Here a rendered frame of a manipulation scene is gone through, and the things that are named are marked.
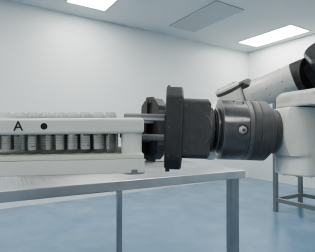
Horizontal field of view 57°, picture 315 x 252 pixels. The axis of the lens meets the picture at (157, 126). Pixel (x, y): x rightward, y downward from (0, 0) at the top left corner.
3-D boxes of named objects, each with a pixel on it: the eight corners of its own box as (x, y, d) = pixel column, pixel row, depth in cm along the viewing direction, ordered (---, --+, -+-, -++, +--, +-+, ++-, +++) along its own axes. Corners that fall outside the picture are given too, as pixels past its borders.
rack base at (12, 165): (-65, 178, 34) (-65, 157, 34) (14, 159, 58) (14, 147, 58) (144, 172, 37) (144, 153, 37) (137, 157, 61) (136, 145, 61)
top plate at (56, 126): (-65, 135, 34) (-65, 118, 34) (14, 134, 59) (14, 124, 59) (144, 133, 37) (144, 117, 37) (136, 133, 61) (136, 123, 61)
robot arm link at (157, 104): (165, 95, 54) (207, 101, 61) (135, 98, 61) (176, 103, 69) (162, 163, 54) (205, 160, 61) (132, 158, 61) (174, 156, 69)
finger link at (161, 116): (125, 119, 45) (165, 121, 45) (123, 118, 42) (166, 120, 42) (125, 109, 45) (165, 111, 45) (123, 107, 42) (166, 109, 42)
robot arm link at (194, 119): (167, 79, 38) (258, 82, 38) (165, 90, 48) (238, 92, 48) (164, 175, 38) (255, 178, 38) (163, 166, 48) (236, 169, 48)
